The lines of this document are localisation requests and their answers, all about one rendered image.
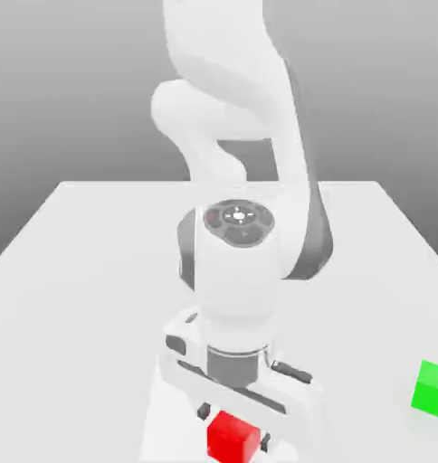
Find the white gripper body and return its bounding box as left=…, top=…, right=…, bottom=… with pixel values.
left=157, top=354, right=325, bottom=440

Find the small red cube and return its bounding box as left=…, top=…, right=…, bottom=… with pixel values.
left=206, top=409, right=262, bottom=463

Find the small green cube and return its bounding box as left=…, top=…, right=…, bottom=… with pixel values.
left=410, top=359, right=438, bottom=420

